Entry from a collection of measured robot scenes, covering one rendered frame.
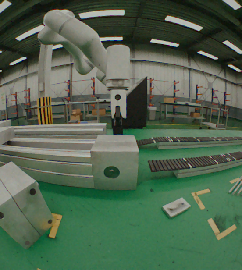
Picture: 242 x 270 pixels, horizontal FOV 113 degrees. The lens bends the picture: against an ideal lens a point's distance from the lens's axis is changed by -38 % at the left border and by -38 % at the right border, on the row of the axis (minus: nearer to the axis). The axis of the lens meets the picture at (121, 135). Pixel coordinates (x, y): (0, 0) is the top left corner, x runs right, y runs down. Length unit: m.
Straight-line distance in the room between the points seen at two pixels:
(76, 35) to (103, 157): 0.40
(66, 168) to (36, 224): 0.14
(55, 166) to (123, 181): 0.15
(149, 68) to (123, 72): 7.98
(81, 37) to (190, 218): 0.55
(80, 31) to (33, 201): 0.47
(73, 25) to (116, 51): 0.19
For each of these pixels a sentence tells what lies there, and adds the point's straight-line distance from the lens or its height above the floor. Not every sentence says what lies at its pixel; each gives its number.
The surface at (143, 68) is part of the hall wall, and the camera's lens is 8.28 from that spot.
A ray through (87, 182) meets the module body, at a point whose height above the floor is 0.80.
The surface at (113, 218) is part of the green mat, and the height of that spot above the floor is 0.78.
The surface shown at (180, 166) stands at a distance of 0.32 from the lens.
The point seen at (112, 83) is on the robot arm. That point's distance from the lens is 0.42.
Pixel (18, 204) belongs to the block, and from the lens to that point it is 0.18.
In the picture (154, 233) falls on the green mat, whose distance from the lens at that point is 0.22.
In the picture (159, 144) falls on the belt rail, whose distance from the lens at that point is 0.49.
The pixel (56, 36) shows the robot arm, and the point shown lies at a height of 1.32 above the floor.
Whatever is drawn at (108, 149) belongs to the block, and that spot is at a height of 0.87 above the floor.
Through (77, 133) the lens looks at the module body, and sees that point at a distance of 0.44.
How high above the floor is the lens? 0.97
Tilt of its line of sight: 17 degrees down
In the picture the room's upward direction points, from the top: straight up
